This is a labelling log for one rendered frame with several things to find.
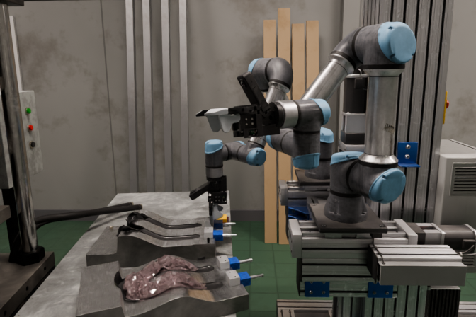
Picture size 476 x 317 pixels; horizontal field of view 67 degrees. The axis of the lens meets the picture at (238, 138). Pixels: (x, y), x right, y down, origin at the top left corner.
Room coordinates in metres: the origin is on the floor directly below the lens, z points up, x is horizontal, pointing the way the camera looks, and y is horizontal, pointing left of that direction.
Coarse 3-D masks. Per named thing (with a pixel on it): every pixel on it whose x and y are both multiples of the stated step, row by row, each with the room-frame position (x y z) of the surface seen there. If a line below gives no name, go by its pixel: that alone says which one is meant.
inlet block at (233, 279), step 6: (234, 270) 1.12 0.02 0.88; (228, 276) 1.09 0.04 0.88; (234, 276) 1.09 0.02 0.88; (240, 276) 1.11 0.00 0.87; (246, 276) 1.11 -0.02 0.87; (252, 276) 1.12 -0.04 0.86; (258, 276) 1.13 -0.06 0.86; (228, 282) 1.09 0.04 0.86; (234, 282) 1.08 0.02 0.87; (240, 282) 1.09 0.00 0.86; (246, 282) 1.09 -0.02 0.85
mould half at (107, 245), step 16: (144, 224) 1.41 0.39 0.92; (176, 224) 1.50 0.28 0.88; (96, 240) 1.41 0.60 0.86; (112, 240) 1.40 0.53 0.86; (128, 240) 1.29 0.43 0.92; (144, 240) 1.29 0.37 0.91; (160, 240) 1.34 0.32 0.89; (192, 240) 1.34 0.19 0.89; (96, 256) 1.29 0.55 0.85; (112, 256) 1.29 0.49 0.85; (128, 256) 1.29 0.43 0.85; (144, 256) 1.29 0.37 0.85; (160, 256) 1.30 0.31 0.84; (192, 256) 1.30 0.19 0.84; (208, 256) 1.30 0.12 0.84
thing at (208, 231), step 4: (208, 228) 1.39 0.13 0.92; (212, 228) 1.39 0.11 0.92; (204, 232) 1.35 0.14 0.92; (208, 232) 1.35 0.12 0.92; (212, 232) 1.35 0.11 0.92; (216, 232) 1.37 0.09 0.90; (220, 232) 1.37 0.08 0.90; (204, 236) 1.35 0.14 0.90; (208, 236) 1.35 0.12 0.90; (212, 236) 1.35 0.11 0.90; (216, 236) 1.35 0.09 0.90; (220, 236) 1.35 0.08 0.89; (224, 236) 1.37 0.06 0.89; (216, 240) 1.35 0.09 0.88; (220, 240) 1.35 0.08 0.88
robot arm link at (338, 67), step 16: (352, 32) 1.17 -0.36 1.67; (336, 48) 1.18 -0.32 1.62; (336, 64) 1.15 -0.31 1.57; (352, 64) 1.15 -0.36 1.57; (320, 80) 1.14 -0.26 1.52; (336, 80) 1.14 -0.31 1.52; (304, 96) 1.13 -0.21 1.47; (320, 96) 1.12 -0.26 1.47; (288, 128) 1.08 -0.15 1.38; (272, 144) 1.10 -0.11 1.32
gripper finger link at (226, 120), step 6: (222, 108) 0.85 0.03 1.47; (204, 114) 0.84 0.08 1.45; (210, 114) 0.84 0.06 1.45; (216, 114) 0.84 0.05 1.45; (222, 114) 0.84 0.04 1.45; (222, 120) 0.85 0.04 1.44; (228, 120) 0.86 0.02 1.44; (234, 120) 0.87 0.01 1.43; (222, 126) 0.84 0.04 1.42; (228, 126) 0.85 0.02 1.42
